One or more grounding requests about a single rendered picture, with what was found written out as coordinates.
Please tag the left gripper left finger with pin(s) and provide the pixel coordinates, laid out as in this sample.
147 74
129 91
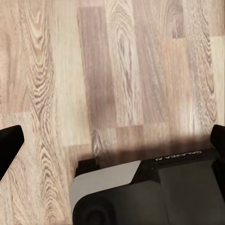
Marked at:
11 140

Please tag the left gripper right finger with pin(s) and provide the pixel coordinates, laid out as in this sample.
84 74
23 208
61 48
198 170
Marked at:
217 138

